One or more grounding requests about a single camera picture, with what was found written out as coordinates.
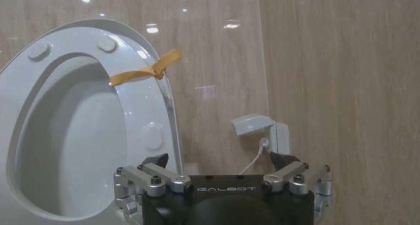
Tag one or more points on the white toilet seat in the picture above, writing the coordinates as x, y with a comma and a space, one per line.
82, 126

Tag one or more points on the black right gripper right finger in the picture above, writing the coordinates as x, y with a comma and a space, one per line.
295, 173

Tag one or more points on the white wall socket box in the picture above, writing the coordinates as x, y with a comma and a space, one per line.
263, 132

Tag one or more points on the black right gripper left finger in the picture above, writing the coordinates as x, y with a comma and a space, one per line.
154, 172

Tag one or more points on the yellow ribbon loop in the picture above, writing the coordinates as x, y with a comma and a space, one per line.
154, 68

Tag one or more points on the white toilet lid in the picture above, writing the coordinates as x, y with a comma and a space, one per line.
138, 47

